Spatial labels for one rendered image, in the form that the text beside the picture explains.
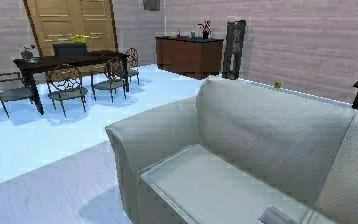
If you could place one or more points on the dark red potted plant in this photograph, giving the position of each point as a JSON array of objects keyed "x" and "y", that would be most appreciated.
[{"x": 205, "y": 29}]

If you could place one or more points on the ornate brown metal chair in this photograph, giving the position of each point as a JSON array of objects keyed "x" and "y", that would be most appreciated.
[
  {"x": 132, "y": 63},
  {"x": 67, "y": 90},
  {"x": 112, "y": 81},
  {"x": 10, "y": 94}
]

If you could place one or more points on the small green object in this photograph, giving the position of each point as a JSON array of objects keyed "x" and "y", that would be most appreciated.
[{"x": 174, "y": 35}]

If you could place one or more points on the pale blue bottle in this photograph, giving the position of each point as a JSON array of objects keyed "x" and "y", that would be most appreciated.
[{"x": 193, "y": 33}]

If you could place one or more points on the yellow object on box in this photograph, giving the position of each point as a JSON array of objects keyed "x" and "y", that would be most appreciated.
[{"x": 80, "y": 37}]

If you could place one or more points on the grey framed wall picture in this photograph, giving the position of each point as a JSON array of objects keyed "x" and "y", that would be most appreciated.
[{"x": 151, "y": 4}]

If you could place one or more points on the dark wooden dining table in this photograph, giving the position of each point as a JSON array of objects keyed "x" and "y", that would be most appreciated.
[{"x": 70, "y": 61}]

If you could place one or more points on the small yellow object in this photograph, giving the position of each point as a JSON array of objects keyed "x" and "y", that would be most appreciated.
[{"x": 277, "y": 84}]

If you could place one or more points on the small grey potted plant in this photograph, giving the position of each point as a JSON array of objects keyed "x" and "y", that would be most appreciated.
[{"x": 27, "y": 54}]

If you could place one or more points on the pale grey sofa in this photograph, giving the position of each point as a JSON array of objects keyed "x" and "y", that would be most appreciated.
[{"x": 253, "y": 140}]

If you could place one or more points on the tan wooden double door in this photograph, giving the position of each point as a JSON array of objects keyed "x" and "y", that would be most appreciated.
[{"x": 70, "y": 23}]

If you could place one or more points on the dark box on table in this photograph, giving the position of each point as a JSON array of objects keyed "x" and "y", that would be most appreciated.
[{"x": 70, "y": 50}]

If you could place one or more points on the brown wooden sideboard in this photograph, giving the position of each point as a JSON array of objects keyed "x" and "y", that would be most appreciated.
[{"x": 187, "y": 56}]

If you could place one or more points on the small grey remote control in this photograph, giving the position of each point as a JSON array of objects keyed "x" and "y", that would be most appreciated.
[{"x": 275, "y": 216}]

